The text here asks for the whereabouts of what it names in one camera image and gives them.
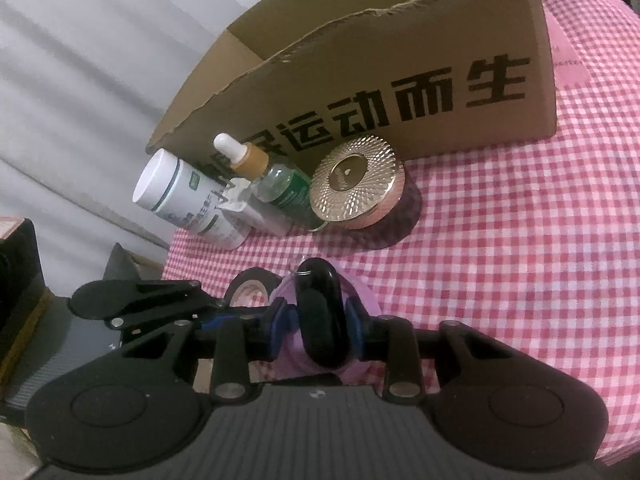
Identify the brown cardboard box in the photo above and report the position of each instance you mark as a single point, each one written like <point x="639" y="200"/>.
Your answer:
<point x="410" y="60"/>

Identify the pink paper packet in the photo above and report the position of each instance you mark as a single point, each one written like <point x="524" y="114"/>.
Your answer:
<point x="567" y="50"/>

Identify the green glass dropper bottle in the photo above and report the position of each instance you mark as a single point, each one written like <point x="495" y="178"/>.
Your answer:
<point x="280" y="187"/>

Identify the gold round cosmetic jar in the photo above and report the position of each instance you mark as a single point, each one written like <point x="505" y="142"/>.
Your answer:
<point x="355" y="185"/>

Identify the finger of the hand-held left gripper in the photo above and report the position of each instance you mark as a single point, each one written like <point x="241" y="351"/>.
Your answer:
<point x="170" y="302"/>

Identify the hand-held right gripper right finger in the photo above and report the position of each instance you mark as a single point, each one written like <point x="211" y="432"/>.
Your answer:
<point x="353" y="318"/>

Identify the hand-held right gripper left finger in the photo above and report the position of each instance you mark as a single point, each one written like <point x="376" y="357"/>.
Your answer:
<point x="283" y="321"/>

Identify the black tape roll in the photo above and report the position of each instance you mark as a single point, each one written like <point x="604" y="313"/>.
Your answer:
<point x="252" y="285"/>

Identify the white supplement bottle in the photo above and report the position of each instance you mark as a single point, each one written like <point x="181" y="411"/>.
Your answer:
<point x="180" y="195"/>

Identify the pink checkered tablecloth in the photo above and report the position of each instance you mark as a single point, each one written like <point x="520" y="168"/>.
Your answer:
<point x="500" y="240"/>

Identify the white squeeze tube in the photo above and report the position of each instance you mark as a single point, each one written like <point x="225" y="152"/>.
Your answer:
<point x="250" y="215"/>

